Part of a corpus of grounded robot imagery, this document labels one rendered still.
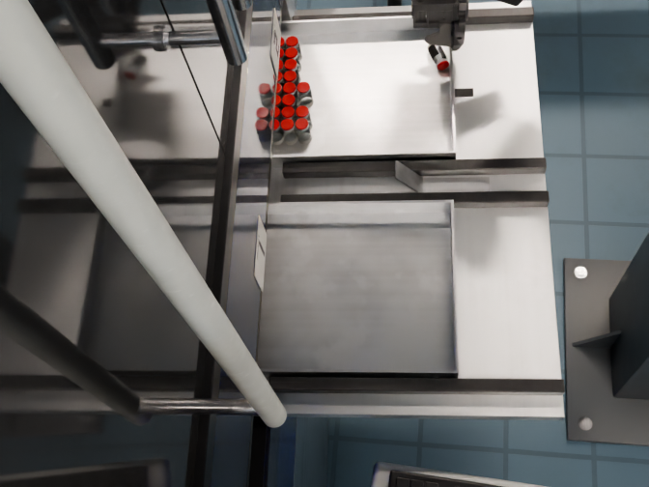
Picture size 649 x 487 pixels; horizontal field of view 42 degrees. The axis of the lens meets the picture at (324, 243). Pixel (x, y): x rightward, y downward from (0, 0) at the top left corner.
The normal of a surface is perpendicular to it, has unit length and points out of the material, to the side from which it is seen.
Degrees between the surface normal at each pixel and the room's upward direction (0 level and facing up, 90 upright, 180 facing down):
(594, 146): 0
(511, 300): 0
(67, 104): 90
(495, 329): 0
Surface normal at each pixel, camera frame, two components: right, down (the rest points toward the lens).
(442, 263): -0.11, -0.41
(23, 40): 0.77, 0.55
